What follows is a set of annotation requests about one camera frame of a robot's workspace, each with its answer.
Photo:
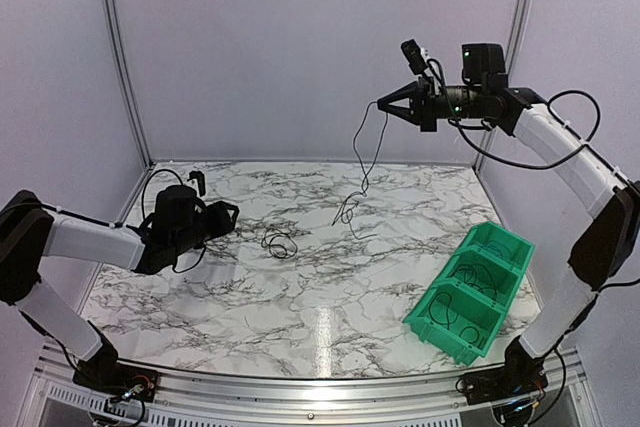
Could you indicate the left aluminium frame post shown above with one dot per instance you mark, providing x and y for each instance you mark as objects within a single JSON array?
[{"x": 116, "y": 42}]

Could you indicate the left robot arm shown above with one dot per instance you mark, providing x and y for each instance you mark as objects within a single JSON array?
[{"x": 32, "y": 230}]

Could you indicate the right aluminium frame post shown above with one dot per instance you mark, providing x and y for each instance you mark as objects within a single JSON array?
[{"x": 502, "y": 22}]

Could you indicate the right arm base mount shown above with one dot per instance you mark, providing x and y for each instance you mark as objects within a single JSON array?
[{"x": 505, "y": 382}]

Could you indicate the green three-compartment bin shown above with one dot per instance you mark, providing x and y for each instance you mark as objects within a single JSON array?
[{"x": 463, "y": 309}]

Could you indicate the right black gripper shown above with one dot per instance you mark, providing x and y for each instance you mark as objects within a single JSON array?
[{"x": 428, "y": 116}]

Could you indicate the aluminium frame post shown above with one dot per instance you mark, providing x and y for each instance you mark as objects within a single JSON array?
[
  {"x": 116, "y": 42},
  {"x": 502, "y": 22}
]

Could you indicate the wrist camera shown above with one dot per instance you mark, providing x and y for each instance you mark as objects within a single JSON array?
[
  {"x": 417, "y": 57},
  {"x": 198, "y": 180}
]

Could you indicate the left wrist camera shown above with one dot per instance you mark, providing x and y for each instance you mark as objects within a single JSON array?
[{"x": 198, "y": 180}]

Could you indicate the front aluminium rail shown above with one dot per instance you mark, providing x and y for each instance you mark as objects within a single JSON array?
[{"x": 185, "y": 398}]

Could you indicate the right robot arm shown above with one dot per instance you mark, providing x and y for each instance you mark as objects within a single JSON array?
[{"x": 610, "y": 197}]

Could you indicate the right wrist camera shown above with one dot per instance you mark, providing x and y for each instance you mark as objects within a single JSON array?
[{"x": 417, "y": 57}]

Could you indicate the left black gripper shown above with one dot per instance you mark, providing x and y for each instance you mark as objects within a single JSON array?
[{"x": 222, "y": 224}]

